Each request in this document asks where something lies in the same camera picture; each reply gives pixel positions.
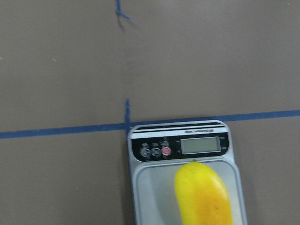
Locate yellow mango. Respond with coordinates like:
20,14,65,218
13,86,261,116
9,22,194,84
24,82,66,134
174,161,233,225

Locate silver digital kitchen scale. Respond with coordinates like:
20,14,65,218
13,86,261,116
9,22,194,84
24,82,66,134
127,120,248,225

